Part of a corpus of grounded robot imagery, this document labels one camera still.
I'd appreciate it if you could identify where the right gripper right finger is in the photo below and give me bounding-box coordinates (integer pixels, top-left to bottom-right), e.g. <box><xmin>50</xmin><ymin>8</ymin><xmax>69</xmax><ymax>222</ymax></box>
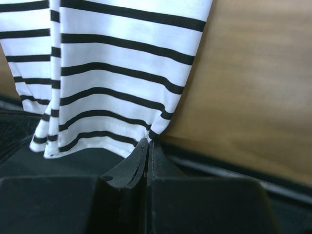
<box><xmin>147</xmin><ymin>140</ymin><xmax>185</xmax><ymax>180</ymax></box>

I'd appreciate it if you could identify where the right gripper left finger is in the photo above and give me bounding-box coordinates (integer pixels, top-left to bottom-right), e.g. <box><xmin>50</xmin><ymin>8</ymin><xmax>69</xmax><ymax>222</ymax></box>
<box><xmin>100</xmin><ymin>138</ymin><xmax>148</xmax><ymax>189</ymax></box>

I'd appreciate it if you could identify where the black white striped tank top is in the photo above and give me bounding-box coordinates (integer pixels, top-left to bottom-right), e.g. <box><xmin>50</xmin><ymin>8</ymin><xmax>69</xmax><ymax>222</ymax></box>
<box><xmin>0</xmin><ymin>0</ymin><xmax>212</xmax><ymax>158</ymax></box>

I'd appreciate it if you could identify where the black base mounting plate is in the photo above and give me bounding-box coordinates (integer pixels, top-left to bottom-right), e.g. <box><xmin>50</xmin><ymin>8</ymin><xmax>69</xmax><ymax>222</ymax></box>
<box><xmin>0</xmin><ymin>96</ymin><xmax>312</xmax><ymax>204</ymax></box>

